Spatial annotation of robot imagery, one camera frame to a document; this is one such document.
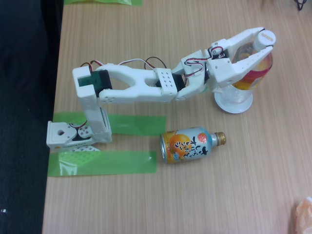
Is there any clear plastic bottle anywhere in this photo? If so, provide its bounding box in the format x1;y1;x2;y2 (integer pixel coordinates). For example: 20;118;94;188
219;29;277;105

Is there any orange drink bottle can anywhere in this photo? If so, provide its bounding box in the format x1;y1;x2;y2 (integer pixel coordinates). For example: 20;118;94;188
159;126;227;165

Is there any small white round plate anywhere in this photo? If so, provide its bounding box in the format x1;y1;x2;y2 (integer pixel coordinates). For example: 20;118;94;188
214;89;254;115

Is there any wide green tape strip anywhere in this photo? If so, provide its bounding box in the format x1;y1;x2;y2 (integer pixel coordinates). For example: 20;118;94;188
53;111;167;137

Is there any long green tape strip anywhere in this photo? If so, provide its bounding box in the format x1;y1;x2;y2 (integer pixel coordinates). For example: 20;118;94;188
47;150;157;178

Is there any orange translucent plastic bag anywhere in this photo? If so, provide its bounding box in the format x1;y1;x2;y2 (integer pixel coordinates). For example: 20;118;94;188
291;196;312;234

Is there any black cable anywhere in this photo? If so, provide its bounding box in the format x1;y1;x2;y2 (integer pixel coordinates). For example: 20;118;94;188
293;0;309;12

